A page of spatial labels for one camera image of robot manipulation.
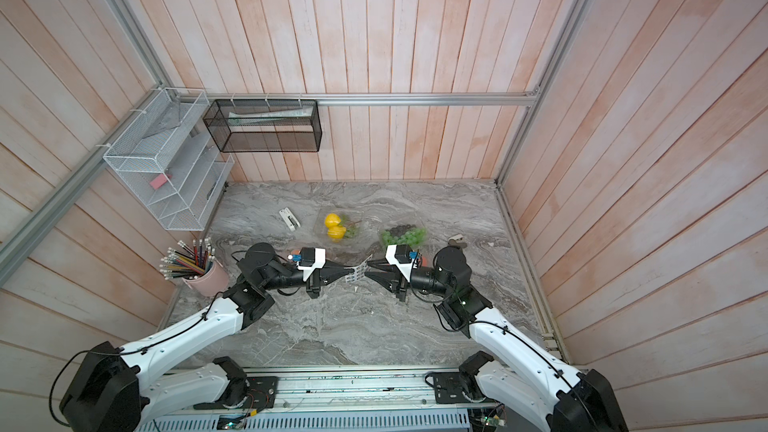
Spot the pink pencil cup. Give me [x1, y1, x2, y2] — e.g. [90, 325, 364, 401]
[183, 259, 229, 297]

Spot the small grey tape dispenser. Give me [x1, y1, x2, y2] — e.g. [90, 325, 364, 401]
[448, 234, 468, 249]

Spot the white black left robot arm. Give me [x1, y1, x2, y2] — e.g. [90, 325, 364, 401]
[48, 242, 355, 431]

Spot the pink eraser block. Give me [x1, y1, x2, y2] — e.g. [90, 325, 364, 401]
[149, 173, 170, 190]

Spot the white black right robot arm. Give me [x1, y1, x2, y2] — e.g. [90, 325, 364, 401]
[365, 245, 628, 431]

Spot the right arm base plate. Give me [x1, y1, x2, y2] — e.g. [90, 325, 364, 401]
[424, 371, 491, 404]

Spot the black wire mesh basket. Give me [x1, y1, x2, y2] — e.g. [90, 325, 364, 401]
[203, 98, 323, 153]

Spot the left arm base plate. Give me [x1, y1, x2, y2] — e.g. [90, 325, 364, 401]
[192, 376, 279, 411]

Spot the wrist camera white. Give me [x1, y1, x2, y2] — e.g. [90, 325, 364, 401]
[385, 244, 419, 283]
[288, 247, 326, 282]

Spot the paper in black basket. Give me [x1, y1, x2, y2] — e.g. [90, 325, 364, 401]
[226, 107, 314, 127]

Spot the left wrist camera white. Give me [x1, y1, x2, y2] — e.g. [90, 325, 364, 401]
[288, 247, 326, 282]

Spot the white wire mesh shelf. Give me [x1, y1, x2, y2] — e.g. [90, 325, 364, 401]
[104, 87, 234, 232]

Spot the clear box of grapes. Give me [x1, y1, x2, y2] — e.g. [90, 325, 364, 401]
[380, 224, 427, 250]

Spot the colored pencils bundle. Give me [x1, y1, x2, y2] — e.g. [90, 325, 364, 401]
[159, 237, 215, 280]

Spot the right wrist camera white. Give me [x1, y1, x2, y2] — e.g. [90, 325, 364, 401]
[385, 244, 419, 283]

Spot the aluminium front rail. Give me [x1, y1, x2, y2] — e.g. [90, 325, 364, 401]
[149, 364, 601, 415]

